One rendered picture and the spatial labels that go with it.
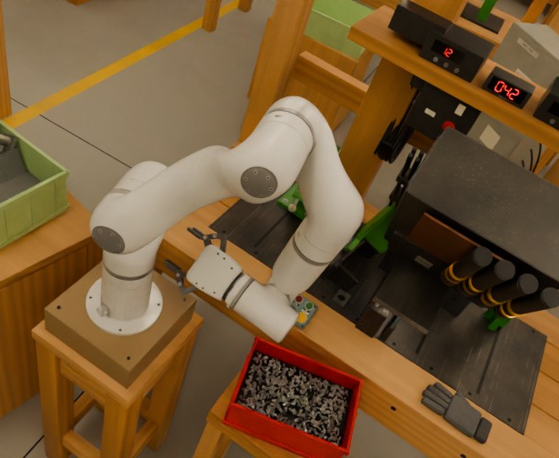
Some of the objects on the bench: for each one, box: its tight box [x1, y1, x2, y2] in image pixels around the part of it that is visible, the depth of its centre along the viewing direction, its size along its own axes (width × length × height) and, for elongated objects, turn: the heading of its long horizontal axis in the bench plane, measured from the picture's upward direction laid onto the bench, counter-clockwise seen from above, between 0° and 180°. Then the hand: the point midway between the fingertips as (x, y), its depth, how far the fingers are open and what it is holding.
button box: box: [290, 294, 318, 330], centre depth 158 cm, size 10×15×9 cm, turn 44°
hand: (180, 246), depth 125 cm, fingers open, 8 cm apart
